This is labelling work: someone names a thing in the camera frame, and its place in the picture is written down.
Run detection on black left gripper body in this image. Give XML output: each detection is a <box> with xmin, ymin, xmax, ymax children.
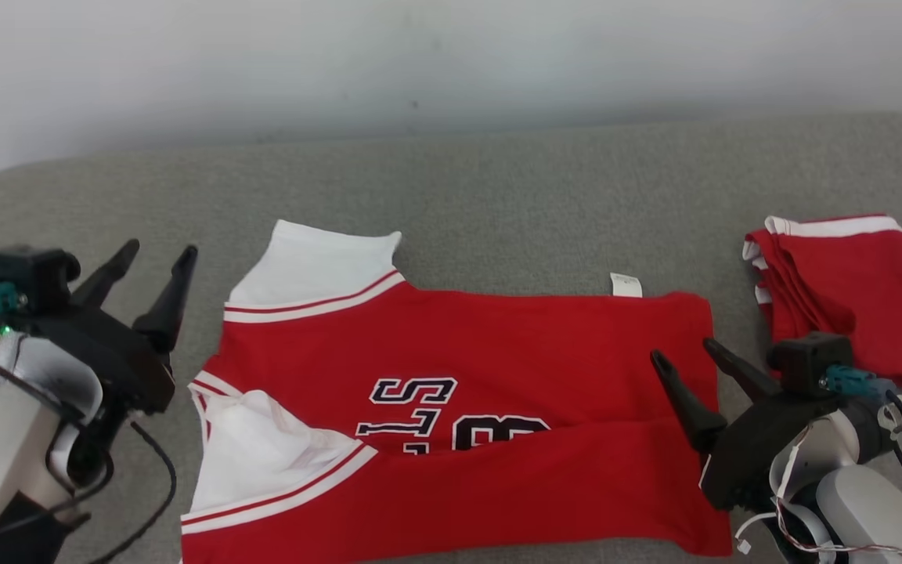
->
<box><xmin>24</xmin><ymin>305</ymin><xmax>178</xmax><ymax>414</ymax></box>

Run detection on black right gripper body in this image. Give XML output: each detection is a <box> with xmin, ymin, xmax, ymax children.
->
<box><xmin>699</xmin><ymin>396</ymin><xmax>843</xmax><ymax>512</ymax></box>

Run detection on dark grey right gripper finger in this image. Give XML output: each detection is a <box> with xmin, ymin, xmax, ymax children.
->
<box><xmin>650</xmin><ymin>349</ymin><xmax>727</xmax><ymax>454</ymax></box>
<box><xmin>703</xmin><ymin>338</ymin><xmax>782</xmax><ymax>403</ymax></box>

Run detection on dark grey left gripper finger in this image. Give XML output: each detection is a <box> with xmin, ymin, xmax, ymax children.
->
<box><xmin>69</xmin><ymin>239</ymin><xmax>140</xmax><ymax>308</ymax></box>
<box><xmin>132</xmin><ymin>244</ymin><xmax>199</xmax><ymax>353</ymax></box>

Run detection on red shorts with white stripe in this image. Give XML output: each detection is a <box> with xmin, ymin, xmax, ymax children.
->
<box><xmin>742</xmin><ymin>214</ymin><xmax>902</xmax><ymax>396</ymax></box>

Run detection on red Bulls basketball jersey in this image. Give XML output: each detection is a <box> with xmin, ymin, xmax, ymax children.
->
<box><xmin>179</xmin><ymin>219</ymin><xmax>734</xmax><ymax>564</ymax></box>

